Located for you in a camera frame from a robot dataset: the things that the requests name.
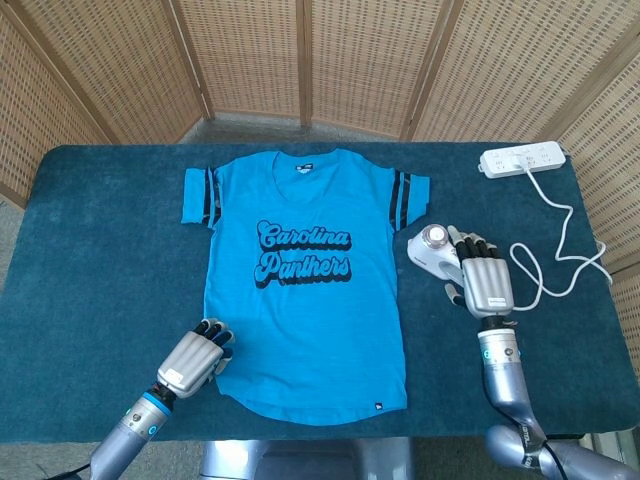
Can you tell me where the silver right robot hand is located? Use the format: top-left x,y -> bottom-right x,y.
442,224 -> 516,321

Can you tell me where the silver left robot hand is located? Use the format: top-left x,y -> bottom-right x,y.
155,317 -> 236,400

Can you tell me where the white handheld garment steamer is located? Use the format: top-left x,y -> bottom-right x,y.
406,224 -> 464,281

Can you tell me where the woven rattan folding screen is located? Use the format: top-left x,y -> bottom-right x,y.
0,0 -> 640,361

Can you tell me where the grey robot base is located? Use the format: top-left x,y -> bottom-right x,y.
199,437 -> 416,480

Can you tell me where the dark blue carpeted table surface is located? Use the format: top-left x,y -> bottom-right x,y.
0,143 -> 640,444

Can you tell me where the blue Carolina Panthers T-shirt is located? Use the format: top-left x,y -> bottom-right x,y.
180,148 -> 432,427

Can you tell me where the white power cord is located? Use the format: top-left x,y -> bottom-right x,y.
507,149 -> 614,314

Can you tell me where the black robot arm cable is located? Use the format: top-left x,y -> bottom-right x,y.
542,434 -> 571,480

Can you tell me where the white power strip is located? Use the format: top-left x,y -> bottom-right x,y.
478,140 -> 569,180

